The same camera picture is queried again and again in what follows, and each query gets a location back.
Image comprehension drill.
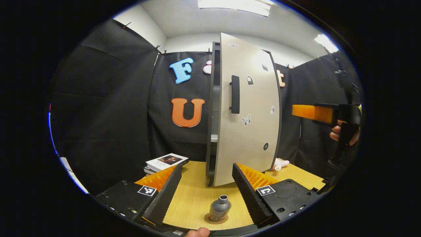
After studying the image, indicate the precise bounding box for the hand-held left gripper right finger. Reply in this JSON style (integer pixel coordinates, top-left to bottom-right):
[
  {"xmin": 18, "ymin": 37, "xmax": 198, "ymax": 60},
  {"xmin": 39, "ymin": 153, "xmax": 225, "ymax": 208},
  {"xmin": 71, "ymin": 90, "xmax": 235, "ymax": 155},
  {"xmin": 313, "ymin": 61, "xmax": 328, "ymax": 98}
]
[{"xmin": 232, "ymin": 163, "xmax": 321, "ymax": 228}]

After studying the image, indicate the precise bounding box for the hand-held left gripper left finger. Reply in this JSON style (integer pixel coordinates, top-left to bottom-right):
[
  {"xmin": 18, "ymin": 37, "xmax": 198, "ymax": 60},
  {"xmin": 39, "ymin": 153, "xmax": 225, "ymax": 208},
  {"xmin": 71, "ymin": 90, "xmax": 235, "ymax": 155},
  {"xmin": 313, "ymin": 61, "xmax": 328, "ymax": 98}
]
[{"xmin": 95, "ymin": 164, "xmax": 183, "ymax": 227}]

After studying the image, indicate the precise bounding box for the silver bottle with colourful label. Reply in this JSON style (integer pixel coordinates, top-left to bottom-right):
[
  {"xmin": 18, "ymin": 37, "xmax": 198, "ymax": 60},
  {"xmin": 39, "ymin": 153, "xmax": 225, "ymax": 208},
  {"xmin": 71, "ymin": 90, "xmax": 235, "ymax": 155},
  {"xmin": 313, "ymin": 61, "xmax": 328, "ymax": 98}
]
[{"xmin": 210, "ymin": 195, "xmax": 231, "ymax": 222}]

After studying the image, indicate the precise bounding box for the round brown coaster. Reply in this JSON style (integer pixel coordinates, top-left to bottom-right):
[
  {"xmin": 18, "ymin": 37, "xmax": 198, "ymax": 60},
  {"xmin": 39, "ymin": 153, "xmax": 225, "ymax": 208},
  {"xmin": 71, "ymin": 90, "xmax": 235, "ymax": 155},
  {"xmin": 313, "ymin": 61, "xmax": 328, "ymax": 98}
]
[{"xmin": 204, "ymin": 212, "xmax": 229, "ymax": 225}]

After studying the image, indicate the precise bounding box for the beige cabinet door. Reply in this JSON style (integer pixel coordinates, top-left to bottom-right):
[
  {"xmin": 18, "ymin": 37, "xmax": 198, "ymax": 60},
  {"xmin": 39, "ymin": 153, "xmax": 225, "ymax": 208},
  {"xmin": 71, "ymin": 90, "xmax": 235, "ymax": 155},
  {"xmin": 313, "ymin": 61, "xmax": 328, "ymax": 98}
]
[{"xmin": 214, "ymin": 32, "xmax": 282, "ymax": 187}]

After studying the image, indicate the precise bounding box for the black cabinet door handle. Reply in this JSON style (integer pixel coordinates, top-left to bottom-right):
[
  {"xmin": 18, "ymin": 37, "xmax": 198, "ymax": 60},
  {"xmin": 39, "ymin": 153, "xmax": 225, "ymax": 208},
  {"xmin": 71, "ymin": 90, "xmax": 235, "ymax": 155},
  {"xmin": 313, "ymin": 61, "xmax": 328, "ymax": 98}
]
[{"xmin": 229, "ymin": 75, "xmax": 240, "ymax": 114}]

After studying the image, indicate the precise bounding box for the grey cabinet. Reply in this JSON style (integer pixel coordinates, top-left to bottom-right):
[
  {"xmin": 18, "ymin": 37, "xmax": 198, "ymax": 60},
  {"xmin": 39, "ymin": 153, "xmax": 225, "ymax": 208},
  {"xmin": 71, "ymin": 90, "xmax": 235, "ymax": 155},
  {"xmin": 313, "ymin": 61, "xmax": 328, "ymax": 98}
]
[{"xmin": 206, "ymin": 41, "xmax": 221, "ymax": 187}]

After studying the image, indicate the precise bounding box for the white cover book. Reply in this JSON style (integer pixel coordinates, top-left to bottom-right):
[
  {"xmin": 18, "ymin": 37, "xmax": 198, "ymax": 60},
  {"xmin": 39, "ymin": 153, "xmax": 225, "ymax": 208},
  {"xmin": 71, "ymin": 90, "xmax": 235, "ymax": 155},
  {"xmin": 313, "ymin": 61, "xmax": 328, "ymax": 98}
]
[{"xmin": 146, "ymin": 153, "xmax": 189, "ymax": 172}]

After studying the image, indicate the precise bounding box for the small ceiling light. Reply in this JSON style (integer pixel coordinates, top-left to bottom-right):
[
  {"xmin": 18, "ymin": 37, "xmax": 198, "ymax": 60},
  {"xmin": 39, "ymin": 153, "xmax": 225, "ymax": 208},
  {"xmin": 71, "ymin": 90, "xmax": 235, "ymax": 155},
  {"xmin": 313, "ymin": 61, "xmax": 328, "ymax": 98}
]
[{"xmin": 314, "ymin": 34, "xmax": 339, "ymax": 53}]

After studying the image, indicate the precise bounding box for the black backdrop cloth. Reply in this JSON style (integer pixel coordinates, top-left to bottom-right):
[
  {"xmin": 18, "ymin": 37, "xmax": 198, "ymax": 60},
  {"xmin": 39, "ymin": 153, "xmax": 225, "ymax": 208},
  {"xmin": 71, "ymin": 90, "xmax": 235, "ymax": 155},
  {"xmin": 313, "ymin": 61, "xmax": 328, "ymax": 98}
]
[{"xmin": 48, "ymin": 18, "xmax": 364, "ymax": 195}]

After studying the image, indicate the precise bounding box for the long ceiling light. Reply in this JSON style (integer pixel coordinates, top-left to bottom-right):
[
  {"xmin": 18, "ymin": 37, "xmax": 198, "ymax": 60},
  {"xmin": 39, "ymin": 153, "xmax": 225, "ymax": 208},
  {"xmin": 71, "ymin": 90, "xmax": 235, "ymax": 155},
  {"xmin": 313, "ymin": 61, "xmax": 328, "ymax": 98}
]
[{"xmin": 197, "ymin": 0, "xmax": 274, "ymax": 17}]

